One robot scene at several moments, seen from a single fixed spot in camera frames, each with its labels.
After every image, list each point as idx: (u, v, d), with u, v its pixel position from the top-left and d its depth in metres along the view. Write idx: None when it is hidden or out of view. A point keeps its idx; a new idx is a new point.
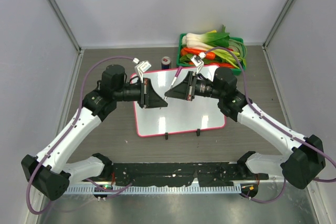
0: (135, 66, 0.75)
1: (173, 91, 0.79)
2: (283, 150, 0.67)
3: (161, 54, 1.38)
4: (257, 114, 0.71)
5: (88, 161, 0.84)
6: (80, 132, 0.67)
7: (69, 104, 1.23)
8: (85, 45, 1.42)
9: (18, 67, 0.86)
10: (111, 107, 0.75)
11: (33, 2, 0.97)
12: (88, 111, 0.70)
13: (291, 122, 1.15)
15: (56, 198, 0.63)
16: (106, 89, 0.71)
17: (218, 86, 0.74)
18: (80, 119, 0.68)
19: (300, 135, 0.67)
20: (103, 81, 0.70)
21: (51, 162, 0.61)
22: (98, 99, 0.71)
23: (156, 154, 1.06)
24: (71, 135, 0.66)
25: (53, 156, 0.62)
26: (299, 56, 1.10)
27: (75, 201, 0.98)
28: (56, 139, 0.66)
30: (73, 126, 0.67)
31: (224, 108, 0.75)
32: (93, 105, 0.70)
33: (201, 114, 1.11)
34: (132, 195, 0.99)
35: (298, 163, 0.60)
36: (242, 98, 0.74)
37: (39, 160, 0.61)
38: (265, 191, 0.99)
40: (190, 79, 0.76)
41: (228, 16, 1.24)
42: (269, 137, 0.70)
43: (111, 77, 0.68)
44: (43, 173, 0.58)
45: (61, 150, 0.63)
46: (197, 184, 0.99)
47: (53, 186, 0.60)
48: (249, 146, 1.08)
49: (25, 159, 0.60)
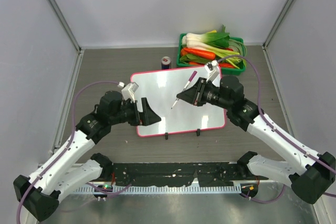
0: (124, 89, 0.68)
1: (184, 94, 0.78)
2: (295, 167, 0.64)
3: (161, 54, 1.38)
4: (269, 127, 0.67)
5: (84, 169, 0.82)
6: (73, 155, 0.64)
7: (69, 104, 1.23)
8: (85, 45, 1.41)
9: (18, 67, 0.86)
10: (105, 131, 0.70)
11: (33, 2, 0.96)
12: (82, 134, 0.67)
13: (291, 121, 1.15)
15: (44, 219, 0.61)
16: (103, 113, 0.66)
17: (225, 95, 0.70)
18: (74, 142, 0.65)
19: (314, 152, 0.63)
20: (101, 105, 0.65)
21: (42, 184, 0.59)
22: (93, 124, 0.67)
23: (156, 154, 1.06)
24: (64, 158, 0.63)
25: (45, 177, 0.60)
26: (299, 56, 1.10)
27: (74, 201, 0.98)
28: (50, 160, 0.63)
30: (67, 148, 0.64)
31: (234, 118, 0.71)
32: (87, 128, 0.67)
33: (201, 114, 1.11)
34: (132, 195, 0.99)
35: (312, 182, 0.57)
36: (253, 108, 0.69)
37: (31, 180, 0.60)
38: (265, 191, 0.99)
40: (199, 85, 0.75)
41: (228, 16, 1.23)
42: (281, 152, 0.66)
43: (108, 103, 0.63)
44: (34, 194, 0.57)
45: (53, 172, 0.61)
46: (197, 184, 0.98)
47: (42, 208, 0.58)
48: (249, 146, 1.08)
49: (17, 180, 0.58)
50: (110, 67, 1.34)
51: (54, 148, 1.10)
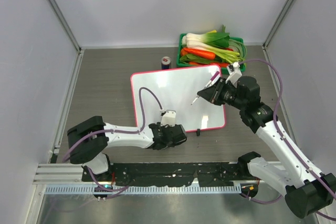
0: (170, 117, 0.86)
1: (204, 92, 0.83)
2: (294, 180, 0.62)
3: (161, 54, 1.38)
4: (279, 134, 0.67)
5: (103, 158, 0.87)
6: (138, 139, 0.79)
7: (69, 104, 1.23)
8: (85, 45, 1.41)
9: (18, 67, 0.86)
10: (160, 146, 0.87)
11: (33, 3, 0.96)
12: (150, 134, 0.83)
13: (291, 121, 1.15)
15: (73, 161, 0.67)
16: (169, 134, 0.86)
17: (241, 94, 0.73)
18: (144, 132, 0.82)
19: (317, 170, 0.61)
20: (174, 130, 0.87)
21: (110, 137, 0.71)
22: (160, 133, 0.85)
23: (156, 154, 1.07)
24: (133, 135, 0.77)
25: (115, 135, 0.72)
26: (298, 56, 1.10)
27: (75, 201, 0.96)
28: (123, 128, 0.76)
30: (138, 131, 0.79)
31: (247, 118, 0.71)
32: (155, 135, 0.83)
33: (200, 112, 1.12)
34: (132, 195, 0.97)
35: (305, 198, 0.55)
36: (268, 113, 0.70)
37: (105, 127, 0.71)
38: (265, 192, 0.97)
40: (219, 84, 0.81)
41: (227, 16, 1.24)
42: (284, 161, 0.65)
43: (181, 132, 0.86)
44: (100, 139, 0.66)
45: (121, 137, 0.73)
46: (197, 184, 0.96)
47: (88, 153, 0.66)
48: (249, 146, 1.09)
49: (98, 118, 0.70)
50: (110, 67, 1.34)
51: (54, 148, 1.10)
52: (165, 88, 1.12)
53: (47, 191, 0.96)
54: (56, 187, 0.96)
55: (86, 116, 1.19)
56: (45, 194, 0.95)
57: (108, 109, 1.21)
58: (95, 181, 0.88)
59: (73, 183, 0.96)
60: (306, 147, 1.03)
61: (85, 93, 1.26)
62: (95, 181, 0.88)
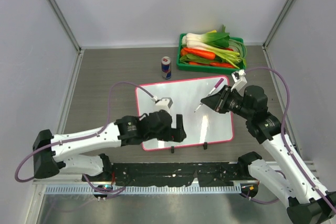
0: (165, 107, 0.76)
1: (208, 99, 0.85)
2: (298, 194, 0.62)
3: (161, 53, 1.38)
4: (286, 149, 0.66)
5: (90, 161, 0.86)
6: (96, 142, 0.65)
7: (69, 104, 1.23)
8: (86, 45, 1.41)
9: (18, 68, 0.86)
10: (135, 141, 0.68)
11: (32, 3, 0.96)
12: (117, 131, 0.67)
13: (291, 122, 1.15)
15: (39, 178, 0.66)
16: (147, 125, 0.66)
17: (248, 104, 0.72)
18: (106, 132, 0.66)
19: (323, 188, 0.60)
20: (151, 118, 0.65)
21: (58, 150, 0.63)
22: (132, 127, 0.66)
23: (155, 154, 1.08)
24: (87, 140, 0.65)
25: (64, 147, 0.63)
26: (299, 56, 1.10)
27: (75, 201, 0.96)
28: (78, 135, 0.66)
30: (97, 134, 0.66)
31: (252, 128, 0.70)
32: (124, 130, 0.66)
33: (202, 116, 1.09)
34: (132, 195, 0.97)
35: (310, 216, 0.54)
36: (275, 124, 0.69)
37: (52, 141, 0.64)
38: (264, 191, 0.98)
40: (224, 92, 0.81)
41: (227, 16, 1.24)
42: (290, 177, 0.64)
43: (159, 120, 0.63)
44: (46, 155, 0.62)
45: (72, 146, 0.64)
46: (197, 184, 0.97)
47: (42, 170, 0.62)
48: (248, 146, 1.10)
49: (44, 133, 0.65)
50: (111, 68, 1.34)
51: None
52: (165, 94, 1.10)
53: (47, 191, 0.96)
54: (56, 187, 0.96)
55: (86, 116, 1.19)
56: (45, 194, 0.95)
57: (109, 109, 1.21)
58: (87, 181, 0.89)
59: (73, 183, 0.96)
60: (307, 147, 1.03)
61: (85, 93, 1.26)
62: (87, 180, 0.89)
